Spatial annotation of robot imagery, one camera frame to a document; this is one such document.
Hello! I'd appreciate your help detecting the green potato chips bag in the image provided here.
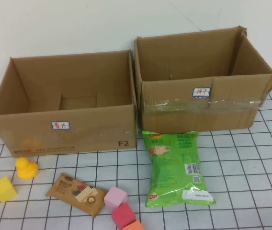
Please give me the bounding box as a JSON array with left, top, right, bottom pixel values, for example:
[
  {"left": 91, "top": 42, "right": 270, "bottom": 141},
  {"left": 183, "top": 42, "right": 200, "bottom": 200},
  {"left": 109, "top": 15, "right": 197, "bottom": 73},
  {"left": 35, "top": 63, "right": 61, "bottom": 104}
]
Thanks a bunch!
[{"left": 141, "top": 130, "right": 217, "bottom": 206}]

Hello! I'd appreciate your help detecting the brown cracker packet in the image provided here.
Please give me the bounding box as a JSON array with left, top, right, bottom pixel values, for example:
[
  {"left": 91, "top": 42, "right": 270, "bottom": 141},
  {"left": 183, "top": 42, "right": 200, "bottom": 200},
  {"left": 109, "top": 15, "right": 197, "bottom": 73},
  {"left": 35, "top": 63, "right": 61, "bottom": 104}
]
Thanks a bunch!
[{"left": 45, "top": 172, "right": 108, "bottom": 218}]

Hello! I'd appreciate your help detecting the cardboard box with clear tape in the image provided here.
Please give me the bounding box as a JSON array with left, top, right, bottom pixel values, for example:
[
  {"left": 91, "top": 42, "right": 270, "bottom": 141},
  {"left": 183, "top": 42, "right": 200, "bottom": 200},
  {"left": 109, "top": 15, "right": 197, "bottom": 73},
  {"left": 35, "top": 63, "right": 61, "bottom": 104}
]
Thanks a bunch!
[{"left": 134, "top": 25, "right": 272, "bottom": 136}]

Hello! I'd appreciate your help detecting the cardboard box printed F2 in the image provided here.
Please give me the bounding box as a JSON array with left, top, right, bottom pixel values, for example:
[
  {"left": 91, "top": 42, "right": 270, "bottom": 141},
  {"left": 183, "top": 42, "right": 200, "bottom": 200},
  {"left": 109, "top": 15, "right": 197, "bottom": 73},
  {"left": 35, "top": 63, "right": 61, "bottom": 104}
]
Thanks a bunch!
[{"left": 0, "top": 49, "right": 138, "bottom": 158}]

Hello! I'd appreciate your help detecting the pink foam cube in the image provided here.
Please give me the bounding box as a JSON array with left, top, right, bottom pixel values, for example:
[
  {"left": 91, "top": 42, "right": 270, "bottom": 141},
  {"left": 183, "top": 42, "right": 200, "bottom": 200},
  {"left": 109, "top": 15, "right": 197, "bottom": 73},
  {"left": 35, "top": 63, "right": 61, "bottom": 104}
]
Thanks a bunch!
[{"left": 103, "top": 186, "right": 129, "bottom": 208}]

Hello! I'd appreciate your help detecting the red foam cube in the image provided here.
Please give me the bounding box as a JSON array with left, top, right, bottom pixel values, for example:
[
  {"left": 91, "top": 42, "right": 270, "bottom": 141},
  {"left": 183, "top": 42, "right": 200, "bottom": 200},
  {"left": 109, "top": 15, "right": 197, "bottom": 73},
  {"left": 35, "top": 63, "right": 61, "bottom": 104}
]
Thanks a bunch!
[{"left": 111, "top": 203, "right": 136, "bottom": 227}]

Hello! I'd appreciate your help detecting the orange foam cube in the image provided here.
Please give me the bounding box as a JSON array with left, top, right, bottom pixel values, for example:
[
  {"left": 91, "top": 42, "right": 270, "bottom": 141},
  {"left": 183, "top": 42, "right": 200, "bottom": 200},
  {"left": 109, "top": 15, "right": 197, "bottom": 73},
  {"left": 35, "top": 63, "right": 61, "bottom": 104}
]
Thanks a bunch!
[{"left": 121, "top": 220, "right": 144, "bottom": 230}]

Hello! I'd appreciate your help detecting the white black-grid tablecloth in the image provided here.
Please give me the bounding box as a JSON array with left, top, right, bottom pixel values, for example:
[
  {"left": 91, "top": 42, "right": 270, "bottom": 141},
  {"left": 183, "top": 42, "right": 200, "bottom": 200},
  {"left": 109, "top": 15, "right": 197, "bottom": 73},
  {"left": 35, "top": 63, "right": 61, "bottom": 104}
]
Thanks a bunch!
[{"left": 0, "top": 80, "right": 272, "bottom": 230}]

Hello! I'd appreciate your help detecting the yellow rubber duck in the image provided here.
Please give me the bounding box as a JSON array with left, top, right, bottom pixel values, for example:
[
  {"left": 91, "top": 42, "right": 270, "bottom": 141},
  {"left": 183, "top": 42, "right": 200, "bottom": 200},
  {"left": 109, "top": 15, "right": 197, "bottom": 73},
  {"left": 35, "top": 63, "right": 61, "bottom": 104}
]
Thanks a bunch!
[{"left": 15, "top": 157, "right": 39, "bottom": 180}]

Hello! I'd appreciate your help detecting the yellow foam cube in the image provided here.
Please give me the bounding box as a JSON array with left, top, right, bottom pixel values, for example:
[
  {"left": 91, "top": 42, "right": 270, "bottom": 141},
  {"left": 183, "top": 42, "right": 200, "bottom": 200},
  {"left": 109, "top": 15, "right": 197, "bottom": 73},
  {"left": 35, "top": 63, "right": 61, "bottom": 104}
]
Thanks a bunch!
[{"left": 0, "top": 176, "right": 17, "bottom": 204}]

